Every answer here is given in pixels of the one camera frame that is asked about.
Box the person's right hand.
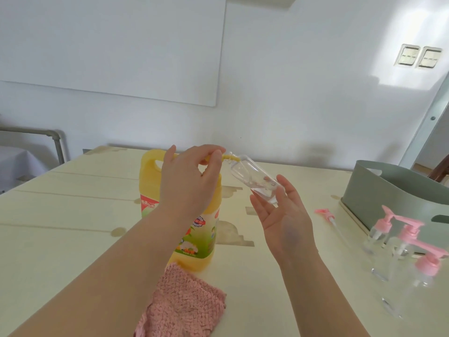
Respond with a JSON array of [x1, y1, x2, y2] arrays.
[[249, 174, 318, 270]]

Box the person's left hand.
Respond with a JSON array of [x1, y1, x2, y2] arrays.
[[157, 144, 227, 223]]

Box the yellow detergent jug with pump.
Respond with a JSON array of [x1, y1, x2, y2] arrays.
[[139, 149, 243, 272]]

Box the small clear plastic bottle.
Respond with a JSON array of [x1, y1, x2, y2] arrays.
[[224, 150, 287, 207], [363, 226, 387, 256], [381, 268, 438, 320], [371, 236, 411, 282]]

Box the grey-green plastic basket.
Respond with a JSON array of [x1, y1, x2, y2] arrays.
[[342, 160, 449, 256]]

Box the pink textured cloth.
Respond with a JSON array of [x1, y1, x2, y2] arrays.
[[133, 262, 228, 337]]

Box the person's right forearm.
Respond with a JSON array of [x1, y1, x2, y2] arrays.
[[279, 256, 371, 337]]

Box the person's left forearm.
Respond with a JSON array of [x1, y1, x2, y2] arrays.
[[8, 212, 197, 337]]

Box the grey metal pipe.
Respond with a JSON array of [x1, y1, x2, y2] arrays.
[[0, 126, 65, 165]]

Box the dark wooden chair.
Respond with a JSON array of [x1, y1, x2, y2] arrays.
[[427, 154, 449, 183]]

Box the white tablecloth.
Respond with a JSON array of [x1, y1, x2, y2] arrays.
[[0, 146, 48, 193]]

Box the white wall board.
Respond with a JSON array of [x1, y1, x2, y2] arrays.
[[0, 0, 228, 108]]

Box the white door frame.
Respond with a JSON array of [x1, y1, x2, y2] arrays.
[[399, 72, 449, 171]]

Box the white wall switch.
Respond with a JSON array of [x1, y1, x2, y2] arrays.
[[394, 44, 421, 66], [416, 46, 443, 70]]

